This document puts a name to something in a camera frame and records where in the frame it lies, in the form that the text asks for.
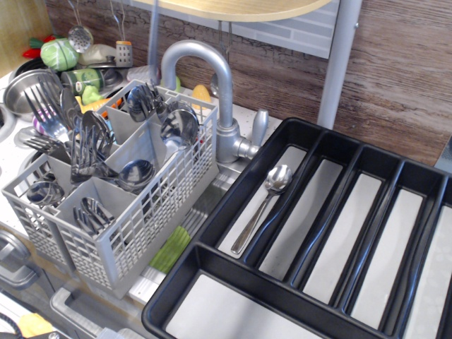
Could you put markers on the steel spoon in tray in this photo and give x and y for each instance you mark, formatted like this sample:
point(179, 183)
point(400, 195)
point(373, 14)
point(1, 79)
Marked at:
point(276, 182)

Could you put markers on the large steel spoon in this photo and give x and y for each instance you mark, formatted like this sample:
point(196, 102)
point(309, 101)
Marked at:
point(180, 129)

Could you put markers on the steel spoon front middle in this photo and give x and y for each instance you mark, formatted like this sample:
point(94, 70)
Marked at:
point(136, 175)

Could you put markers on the black cutlery tray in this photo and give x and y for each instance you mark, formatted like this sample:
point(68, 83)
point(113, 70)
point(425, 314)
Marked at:
point(357, 246)

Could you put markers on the grey plastic cutlery basket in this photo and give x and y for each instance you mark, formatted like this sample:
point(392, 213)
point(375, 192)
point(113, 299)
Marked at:
point(113, 259)

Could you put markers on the steel spoon left front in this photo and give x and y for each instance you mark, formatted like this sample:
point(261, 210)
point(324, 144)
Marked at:
point(45, 193)

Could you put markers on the silver toy faucet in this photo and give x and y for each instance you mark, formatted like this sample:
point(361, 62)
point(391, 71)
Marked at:
point(230, 144)

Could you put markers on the green sponge cloth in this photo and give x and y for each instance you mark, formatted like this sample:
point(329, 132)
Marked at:
point(171, 250)

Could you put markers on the small toy grater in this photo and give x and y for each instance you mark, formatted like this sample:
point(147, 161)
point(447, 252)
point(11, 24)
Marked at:
point(124, 54)

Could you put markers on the green toy can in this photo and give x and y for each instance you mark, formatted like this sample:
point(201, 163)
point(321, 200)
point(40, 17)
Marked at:
point(78, 79)

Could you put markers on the large steel fork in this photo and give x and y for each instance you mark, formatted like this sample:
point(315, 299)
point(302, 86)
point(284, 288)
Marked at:
point(47, 115)

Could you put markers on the toy skimmer ladle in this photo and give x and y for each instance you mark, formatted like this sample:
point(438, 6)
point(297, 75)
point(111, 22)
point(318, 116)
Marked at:
point(80, 37)

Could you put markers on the green toy cabbage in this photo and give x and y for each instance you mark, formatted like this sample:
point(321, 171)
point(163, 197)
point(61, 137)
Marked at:
point(59, 55)

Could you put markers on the steel pot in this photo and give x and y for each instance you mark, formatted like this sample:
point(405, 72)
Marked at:
point(18, 91)

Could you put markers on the silver faucet handle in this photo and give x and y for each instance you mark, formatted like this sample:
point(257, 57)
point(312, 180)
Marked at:
point(259, 128)

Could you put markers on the grey shelf post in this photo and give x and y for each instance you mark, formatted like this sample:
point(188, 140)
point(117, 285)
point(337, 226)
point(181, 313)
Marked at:
point(347, 22)

